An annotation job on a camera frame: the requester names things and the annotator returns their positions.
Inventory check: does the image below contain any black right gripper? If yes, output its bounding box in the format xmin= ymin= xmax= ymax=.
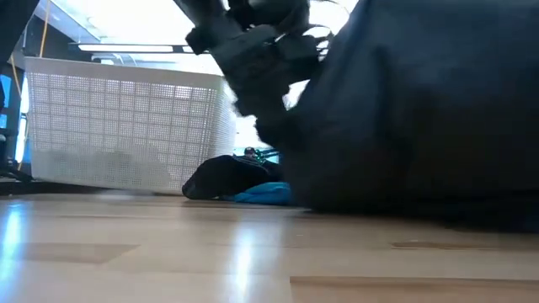
xmin=210 ymin=24 xmax=328 ymax=149

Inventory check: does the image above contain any blue cloth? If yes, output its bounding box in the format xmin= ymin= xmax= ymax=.
xmin=221 ymin=181 xmax=295 ymax=207

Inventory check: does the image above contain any black cloth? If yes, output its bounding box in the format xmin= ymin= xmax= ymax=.
xmin=181 ymin=154 xmax=284 ymax=201

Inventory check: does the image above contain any dark grey cloth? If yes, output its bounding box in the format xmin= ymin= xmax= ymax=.
xmin=269 ymin=0 xmax=539 ymax=233

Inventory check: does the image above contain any white perforated plastic basket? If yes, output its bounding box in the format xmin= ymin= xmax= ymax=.
xmin=24 ymin=56 xmax=238 ymax=196

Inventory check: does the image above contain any long ceiling light bar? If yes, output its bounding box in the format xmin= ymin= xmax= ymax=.
xmin=68 ymin=41 xmax=211 ymax=56

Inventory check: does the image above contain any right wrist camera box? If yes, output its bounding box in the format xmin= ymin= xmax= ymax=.
xmin=184 ymin=24 xmax=218 ymax=56

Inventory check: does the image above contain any yellow cable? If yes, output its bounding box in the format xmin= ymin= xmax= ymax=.
xmin=8 ymin=53 xmax=23 ymax=98
xmin=38 ymin=0 xmax=51 ymax=59

